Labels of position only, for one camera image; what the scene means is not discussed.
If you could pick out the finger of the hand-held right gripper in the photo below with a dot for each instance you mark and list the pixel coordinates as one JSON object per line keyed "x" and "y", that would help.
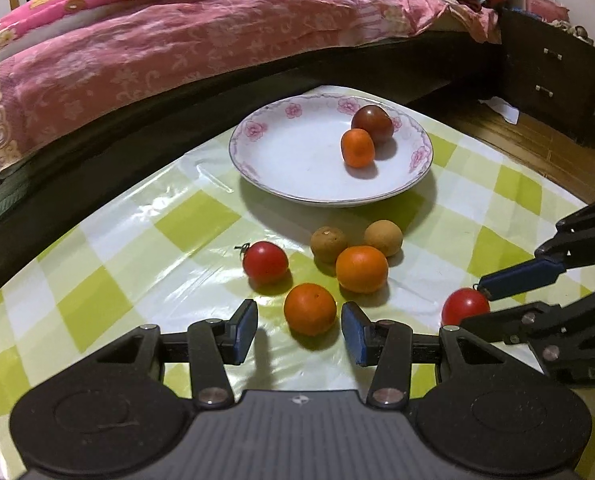
{"x": 517, "y": 321}
{"x": 522, "y": 275}

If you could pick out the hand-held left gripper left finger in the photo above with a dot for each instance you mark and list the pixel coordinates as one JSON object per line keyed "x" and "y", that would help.
{"x": 247, "y": 331}

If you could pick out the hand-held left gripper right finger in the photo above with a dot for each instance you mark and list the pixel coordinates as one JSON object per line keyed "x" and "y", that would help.
{"x": 353, "y": 334}

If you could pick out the orange mandarin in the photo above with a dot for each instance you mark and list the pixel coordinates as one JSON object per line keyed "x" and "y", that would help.
{"x": 362, "y": 270}
{"x": 310, "y": 309}

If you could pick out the red cherry tomato with stem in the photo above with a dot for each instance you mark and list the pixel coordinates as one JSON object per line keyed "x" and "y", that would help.
{"x": 265, "y": 262}

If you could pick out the brown longan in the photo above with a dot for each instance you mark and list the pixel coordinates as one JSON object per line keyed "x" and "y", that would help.
{"x": 327, "y": 245}
{"x": 383, "y": 236}

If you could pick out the white floral rim plate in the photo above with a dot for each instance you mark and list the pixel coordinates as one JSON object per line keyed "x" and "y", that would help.
{"x": 297, "y": 160}

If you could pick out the green checked tablecloth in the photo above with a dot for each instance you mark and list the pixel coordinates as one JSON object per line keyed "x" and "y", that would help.
{"x": 127, "y": 260}

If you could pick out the white paper sheet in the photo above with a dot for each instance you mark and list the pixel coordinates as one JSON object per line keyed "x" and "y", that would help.
{"x": 502, "y": 109}

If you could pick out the small orange kumquat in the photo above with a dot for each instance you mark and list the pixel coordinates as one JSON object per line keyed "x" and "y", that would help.
{"x": 357, "y": 149}

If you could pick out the dark wooden nightstand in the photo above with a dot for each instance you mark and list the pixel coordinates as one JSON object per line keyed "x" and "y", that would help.
{"x": 552, "y": 75}

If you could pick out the dark red tomato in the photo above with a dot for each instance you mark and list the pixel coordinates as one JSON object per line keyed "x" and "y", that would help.
{"x": 372, "y": 121}

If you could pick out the pink cushion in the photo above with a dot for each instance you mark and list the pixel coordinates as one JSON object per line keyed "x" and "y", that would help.
{"x": 545, "y": 5}

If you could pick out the pink floral bedsheet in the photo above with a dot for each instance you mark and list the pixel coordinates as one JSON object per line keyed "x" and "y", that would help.
{"x": 152, "y": 50}

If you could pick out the dark bed frame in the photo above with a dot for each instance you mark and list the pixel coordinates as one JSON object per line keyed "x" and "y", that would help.
{"x": 127, "y": 132}

